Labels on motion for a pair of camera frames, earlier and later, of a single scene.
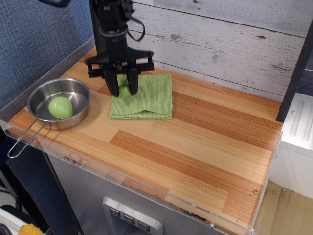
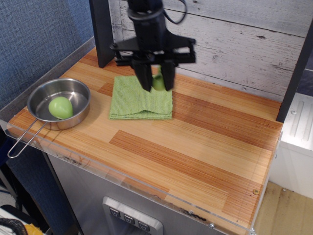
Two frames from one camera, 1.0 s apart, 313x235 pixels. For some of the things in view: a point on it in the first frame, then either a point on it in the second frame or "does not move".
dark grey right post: x=305 y=48 does not move
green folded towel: x=153 y=100 does not move
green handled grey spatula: x=124 y=90 -> x=157 y=81
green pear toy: x=60 y=107 does not move
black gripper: x=119 y=55 -> x=152 y=42
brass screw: x=256 y=192 does not move
